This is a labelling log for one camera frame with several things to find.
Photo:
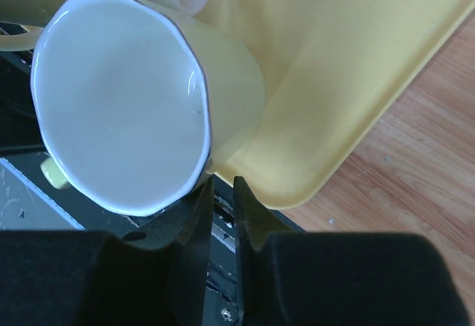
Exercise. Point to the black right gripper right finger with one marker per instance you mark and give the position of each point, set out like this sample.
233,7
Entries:
337,278

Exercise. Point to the yellow plastic tray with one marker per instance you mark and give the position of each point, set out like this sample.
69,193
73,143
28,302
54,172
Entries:
331,68

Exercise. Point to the white mug green handle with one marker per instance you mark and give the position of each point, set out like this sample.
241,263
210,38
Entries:
137,102

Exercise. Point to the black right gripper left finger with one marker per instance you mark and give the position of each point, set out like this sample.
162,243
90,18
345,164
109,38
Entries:
155,275

